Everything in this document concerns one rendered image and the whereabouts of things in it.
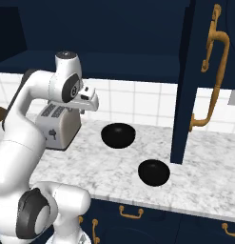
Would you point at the large black bowl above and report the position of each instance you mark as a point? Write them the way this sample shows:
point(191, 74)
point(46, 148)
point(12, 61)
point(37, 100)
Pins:
point(118, 135)

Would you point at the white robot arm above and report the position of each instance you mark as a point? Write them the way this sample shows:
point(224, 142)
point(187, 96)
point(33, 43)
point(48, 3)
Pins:
point(17, 152)

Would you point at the navy open wall cabinet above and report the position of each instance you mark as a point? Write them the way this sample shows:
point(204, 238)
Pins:
point(115, 38)

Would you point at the silver toaster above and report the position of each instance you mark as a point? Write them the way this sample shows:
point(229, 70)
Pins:
point(60, 127)

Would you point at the navy open cabinet door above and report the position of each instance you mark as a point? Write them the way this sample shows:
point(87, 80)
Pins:
point(184, 95)

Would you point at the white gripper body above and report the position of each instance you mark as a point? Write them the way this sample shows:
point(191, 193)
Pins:
point(88, 104)

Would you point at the small black bowl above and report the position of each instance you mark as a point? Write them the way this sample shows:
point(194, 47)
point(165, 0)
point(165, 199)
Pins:
point(153, 173)

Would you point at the navy closed wall cabinet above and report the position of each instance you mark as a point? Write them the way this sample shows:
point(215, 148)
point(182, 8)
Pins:
point(231, 63)

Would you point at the grey wall socket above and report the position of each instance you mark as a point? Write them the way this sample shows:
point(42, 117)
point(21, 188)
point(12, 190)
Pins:
point(234, 97)

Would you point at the navy wide drawer front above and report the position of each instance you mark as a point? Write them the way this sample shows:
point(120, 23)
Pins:
point(153, 227)

